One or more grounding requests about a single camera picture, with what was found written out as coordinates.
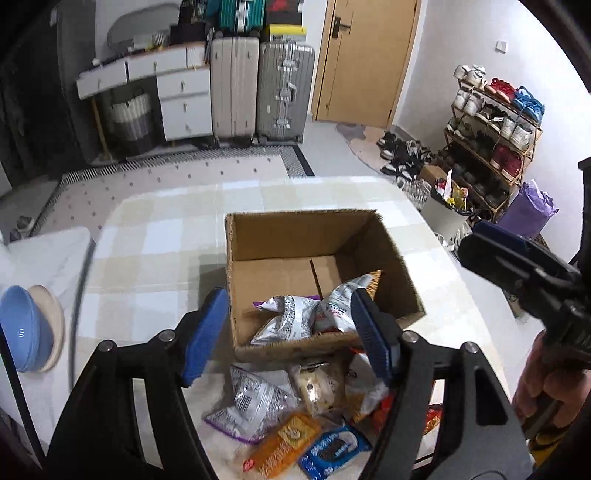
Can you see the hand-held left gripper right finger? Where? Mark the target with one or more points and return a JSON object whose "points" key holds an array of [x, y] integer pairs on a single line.
{"points": [[369, 332]]}

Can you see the yellow black shoe box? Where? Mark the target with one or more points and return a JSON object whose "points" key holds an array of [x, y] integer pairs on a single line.
{"points": [[284, 33]]}

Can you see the silver suitcase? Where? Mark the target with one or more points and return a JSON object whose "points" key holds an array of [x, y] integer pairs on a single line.
{"points": [[284, 92]]}

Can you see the white cloth cover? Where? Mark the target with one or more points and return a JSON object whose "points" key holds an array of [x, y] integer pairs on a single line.
{"points": [[41, 258]]}

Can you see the white drawer desk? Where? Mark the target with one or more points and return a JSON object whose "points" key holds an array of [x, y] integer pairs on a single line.
{"points": [[184, 106]]}

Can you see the clear bread packet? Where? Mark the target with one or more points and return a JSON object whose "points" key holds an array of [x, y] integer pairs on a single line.
{"points": [[316, 387]]}

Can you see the white orange snack packet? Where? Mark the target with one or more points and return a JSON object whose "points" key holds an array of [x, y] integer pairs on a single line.
{"points": [[364, 399]]}

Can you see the grey door mat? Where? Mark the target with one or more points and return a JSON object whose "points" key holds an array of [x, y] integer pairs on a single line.
{"points": [[364, 143]]}

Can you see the beige plate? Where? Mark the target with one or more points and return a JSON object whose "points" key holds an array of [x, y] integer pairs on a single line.
{"points": [[53, 323]]}

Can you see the pile of dark shoes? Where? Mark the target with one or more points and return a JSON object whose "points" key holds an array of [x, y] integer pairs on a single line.
{"points": [[406, 157]]}

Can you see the blue bowl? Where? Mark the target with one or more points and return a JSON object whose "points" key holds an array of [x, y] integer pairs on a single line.
{"points": [[18, 323]]}

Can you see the silver snack bag purple edge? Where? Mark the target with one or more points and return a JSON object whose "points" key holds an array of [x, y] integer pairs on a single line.
{"points": [[251, 401]]}

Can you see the white trash bin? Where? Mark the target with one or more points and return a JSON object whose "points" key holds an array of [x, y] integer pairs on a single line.
{"points": [[443, 217]]}

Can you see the teal suitcase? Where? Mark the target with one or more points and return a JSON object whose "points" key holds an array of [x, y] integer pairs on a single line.
{"points": [[235, 14]]}

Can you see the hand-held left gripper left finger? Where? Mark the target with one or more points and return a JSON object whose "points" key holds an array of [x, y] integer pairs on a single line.
{"points": [[207, 332]]}

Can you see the woven laundry basket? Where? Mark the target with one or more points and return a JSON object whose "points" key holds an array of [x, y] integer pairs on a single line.
{"points": [[131, 122]]}

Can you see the person's right hand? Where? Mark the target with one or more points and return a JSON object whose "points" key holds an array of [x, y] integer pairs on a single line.
{"points": [[549, 385]]}

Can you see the brown cardboard box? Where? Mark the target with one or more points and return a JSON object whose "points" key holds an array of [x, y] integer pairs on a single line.
{"points": [[277, 240]]}

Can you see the silver striped snack bag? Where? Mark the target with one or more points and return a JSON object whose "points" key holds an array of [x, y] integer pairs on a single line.
{"points": [[339, 300], [286, 321]]}

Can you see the beige suitcase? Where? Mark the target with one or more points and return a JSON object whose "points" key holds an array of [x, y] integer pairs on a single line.
{"points": [[234, 87]]}

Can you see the small plain cardboard box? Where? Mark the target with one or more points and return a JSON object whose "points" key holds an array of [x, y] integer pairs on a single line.
{"points": [[433, 174]]}

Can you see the patterned rug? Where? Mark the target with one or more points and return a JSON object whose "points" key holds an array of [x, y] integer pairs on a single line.
{"points": [[184, 170]]}

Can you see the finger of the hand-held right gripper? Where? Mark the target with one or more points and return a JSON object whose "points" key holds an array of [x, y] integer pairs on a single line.
{"points": [[489, 263], [498, 232]]}

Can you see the stack of dark shoe boxes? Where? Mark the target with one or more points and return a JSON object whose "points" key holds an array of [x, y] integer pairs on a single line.
{"points": [[284, 11]]}

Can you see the arched mirror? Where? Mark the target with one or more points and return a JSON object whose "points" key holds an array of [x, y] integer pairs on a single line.
{"points": [[138, 23]]}

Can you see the wooden door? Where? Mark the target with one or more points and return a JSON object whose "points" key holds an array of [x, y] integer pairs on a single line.
{"points": [[364, 69]]}

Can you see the wooden shoe rack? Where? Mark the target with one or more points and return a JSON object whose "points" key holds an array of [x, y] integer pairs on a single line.
{"points": [[531, 152]]}

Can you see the blue cookie packet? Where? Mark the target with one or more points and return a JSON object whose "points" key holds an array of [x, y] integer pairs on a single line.
{"points": [[332, 450]]}

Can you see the checked tablecloth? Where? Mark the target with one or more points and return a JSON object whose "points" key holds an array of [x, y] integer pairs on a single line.
{"points": [[161, 258]]}

